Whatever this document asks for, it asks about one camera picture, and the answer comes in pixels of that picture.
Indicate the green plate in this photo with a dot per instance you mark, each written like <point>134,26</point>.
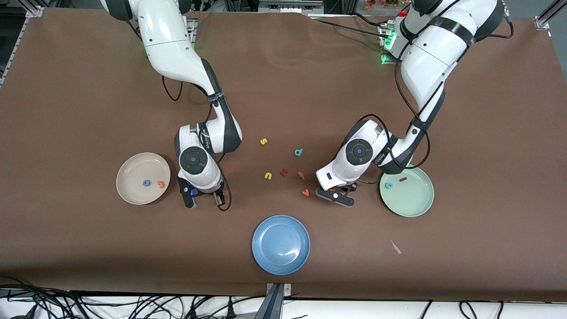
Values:
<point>412,199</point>

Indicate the orange brown clutter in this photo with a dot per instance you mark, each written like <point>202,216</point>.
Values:
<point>381,3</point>

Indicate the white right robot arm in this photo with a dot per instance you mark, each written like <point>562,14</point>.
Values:
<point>168,44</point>

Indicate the aluminium frame rail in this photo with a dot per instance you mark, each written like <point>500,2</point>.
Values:
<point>33,12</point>
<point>541,23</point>

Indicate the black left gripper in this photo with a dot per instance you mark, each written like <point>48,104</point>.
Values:
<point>353,188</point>

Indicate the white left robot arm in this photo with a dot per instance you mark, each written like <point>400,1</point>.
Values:
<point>434,57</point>

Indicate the grey power strip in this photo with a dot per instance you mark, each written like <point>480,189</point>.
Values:
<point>292,6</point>

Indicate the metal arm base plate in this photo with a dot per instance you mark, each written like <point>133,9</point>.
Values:
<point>192,31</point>
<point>386,60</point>

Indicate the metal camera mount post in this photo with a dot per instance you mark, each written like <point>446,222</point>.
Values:
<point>277,292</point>

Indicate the blue plate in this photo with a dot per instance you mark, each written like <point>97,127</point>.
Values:
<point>281,245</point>

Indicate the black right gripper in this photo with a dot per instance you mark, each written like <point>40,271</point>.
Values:
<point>218,198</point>

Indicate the beige plate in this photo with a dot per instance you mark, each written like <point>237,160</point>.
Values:
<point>133,177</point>

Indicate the white paper scrap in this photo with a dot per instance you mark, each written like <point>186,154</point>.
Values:
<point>395,247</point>

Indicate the brown table cover sheet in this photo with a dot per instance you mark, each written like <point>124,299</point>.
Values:
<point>283,88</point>

